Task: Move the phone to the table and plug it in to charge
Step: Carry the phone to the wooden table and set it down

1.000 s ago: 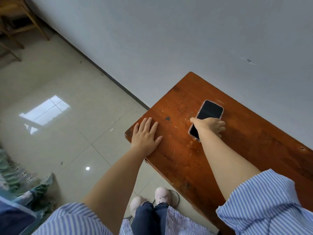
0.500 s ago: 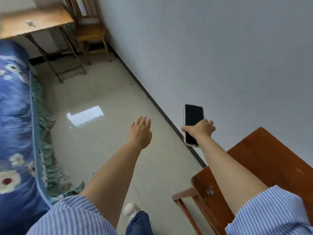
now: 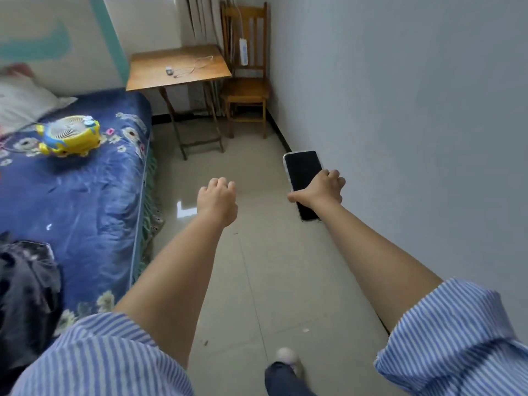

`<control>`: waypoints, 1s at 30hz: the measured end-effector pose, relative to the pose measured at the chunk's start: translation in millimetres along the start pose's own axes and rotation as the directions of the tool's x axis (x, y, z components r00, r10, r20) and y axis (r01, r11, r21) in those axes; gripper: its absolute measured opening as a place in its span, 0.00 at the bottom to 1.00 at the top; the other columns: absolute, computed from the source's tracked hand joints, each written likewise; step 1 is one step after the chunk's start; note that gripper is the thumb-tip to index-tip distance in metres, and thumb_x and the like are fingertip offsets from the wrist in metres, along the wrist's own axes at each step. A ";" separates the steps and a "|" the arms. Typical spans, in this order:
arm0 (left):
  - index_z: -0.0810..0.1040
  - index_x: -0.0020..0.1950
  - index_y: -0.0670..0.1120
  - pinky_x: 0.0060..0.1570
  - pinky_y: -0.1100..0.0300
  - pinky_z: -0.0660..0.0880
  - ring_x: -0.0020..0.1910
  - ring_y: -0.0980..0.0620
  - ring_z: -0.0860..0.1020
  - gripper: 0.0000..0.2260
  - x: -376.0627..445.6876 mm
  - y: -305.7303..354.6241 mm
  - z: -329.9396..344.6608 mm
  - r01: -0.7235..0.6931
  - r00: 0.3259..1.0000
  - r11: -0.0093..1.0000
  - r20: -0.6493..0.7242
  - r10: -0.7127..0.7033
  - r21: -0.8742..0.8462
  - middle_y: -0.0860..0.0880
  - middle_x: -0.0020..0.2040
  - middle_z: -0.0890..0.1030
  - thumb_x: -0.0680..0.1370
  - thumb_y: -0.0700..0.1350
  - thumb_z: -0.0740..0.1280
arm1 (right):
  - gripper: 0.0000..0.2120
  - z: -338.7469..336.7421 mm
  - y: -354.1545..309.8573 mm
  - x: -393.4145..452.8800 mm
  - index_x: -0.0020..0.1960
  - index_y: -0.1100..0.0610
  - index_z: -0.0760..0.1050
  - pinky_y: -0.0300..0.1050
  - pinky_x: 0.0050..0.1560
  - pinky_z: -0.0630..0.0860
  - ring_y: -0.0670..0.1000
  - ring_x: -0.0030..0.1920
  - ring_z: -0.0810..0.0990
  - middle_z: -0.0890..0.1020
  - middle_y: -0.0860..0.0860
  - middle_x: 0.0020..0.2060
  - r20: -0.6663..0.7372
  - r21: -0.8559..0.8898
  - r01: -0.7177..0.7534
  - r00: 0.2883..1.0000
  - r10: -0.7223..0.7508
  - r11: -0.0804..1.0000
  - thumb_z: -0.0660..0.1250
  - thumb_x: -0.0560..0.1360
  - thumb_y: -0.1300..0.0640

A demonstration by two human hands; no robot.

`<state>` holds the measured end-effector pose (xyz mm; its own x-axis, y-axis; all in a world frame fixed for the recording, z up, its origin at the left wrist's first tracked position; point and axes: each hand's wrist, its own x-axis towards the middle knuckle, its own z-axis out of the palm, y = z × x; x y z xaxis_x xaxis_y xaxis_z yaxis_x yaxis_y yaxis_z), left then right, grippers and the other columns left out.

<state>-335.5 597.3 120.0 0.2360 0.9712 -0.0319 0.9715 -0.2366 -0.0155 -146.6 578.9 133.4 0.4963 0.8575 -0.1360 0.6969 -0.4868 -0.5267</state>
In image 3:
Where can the person's right forearm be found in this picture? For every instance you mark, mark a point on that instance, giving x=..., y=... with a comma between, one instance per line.
x=371, y=259

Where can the blue striped shirt left sleeve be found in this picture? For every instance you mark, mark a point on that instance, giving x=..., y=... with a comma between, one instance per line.
x=103, y=358

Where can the person's right hand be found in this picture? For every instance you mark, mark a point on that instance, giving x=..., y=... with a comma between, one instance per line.
x=323, y=191

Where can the person's left hand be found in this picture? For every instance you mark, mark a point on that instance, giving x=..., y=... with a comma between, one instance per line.
x=217, y=201

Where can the yellow and blue fan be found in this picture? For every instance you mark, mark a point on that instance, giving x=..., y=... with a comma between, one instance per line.
x=69, y=136

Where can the blue striped shirt sleeve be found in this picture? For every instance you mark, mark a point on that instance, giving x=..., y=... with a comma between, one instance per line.
x=458, y=338
x=103, y=358

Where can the black garment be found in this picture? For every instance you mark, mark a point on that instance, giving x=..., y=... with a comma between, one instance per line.
x=27, y=296

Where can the person's left forearm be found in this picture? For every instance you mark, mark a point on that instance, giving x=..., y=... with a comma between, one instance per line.
x=173, y=284

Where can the teal bed net pole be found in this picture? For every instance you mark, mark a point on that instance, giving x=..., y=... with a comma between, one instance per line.
x=109, y=37

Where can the person's right thumb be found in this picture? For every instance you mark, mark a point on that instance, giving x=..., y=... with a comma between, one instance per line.
x=298, y=196

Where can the wooden folding table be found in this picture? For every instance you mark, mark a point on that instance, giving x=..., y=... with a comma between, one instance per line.
x=179, y=68

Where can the person's left fingers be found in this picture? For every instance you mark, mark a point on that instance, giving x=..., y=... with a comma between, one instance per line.
x=222, y=183

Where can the person's leg in jeans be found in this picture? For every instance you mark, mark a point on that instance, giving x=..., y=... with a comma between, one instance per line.
x=284, y=381

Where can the wooden chair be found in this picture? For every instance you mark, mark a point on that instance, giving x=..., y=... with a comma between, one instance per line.
x=246, y=88

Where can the white pillow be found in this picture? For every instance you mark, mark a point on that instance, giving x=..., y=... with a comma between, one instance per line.
x=24, y=101

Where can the black smartphone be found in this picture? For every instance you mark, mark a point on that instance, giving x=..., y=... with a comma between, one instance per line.
x=302, y=173

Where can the white shoe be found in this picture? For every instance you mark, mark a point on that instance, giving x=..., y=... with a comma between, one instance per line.
x=288, y=356

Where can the blue floral bed sheet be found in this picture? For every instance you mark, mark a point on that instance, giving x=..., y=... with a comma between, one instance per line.
x=82, y=193

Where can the green bed skirt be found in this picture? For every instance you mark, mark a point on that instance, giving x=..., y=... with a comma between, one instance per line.
x=149, y=210

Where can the white power strip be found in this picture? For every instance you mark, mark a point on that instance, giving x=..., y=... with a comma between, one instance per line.
x=243, y=51

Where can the blue striped shirt right sleeve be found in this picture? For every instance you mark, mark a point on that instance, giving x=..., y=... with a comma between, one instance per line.
x=458, y=338

